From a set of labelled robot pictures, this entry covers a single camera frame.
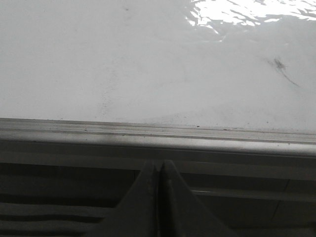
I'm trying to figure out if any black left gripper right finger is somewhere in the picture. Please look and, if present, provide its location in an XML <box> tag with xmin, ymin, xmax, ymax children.
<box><xmin>158</xmin><ymin>160</ymin><xmax>237</xmax><ymax>237</ymax></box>

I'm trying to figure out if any white whiteboard with metal frame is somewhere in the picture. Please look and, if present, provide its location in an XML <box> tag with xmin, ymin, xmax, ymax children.
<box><xmin>0</xmin><ymin>0</ymin><xmax>316</xmax><ymax>157</ymax></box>

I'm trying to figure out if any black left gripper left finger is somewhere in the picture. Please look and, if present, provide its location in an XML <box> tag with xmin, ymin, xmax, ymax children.
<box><xmin>84</xmin><ymin>161</ymin><xmax>158</xmax><ymax>237</ymax></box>

